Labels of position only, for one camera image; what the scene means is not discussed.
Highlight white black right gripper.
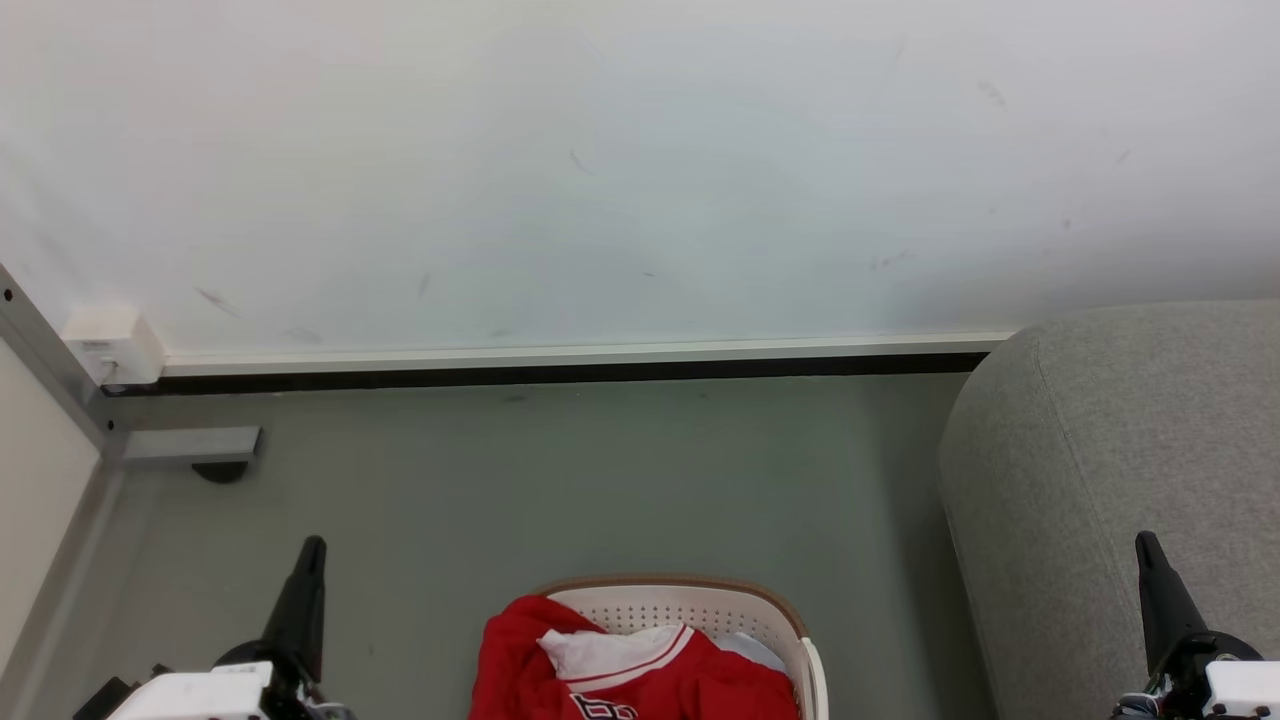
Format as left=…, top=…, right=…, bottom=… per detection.
left=1110, top=531, right=1280, bottom=720

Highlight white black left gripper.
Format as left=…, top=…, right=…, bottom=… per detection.
left=105, top=536, right=353, bottom=720

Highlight red jersey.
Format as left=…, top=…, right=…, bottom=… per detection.
left=468, top=595, right=802, bottom=720

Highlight grey fabric sofa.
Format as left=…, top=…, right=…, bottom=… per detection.
left=937, top=300, right=1280, bottom=720

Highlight beige partition panel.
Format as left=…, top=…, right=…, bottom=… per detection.
left=0, top=340, right=102, bottom=673

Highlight black baseboard strip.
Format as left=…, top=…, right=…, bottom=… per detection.
left=100, top=352, right=991, bottom=397

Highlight light blue cloth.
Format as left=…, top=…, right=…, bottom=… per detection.
left=714, top=631, right=788, bottom=674

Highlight white perforated laundry basket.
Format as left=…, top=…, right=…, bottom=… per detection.
left=530, top=575, right=830, bottom=720

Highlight white wall socket box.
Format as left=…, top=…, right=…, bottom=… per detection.
left=62, top=305, right=166, bottom=389

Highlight grey metal partition frame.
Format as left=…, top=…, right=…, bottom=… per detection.
left=0, top=262, right=263, bottom=720

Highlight white wall trunking strip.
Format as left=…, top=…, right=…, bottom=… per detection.
left=160, top=330, right=1019, bottom=379

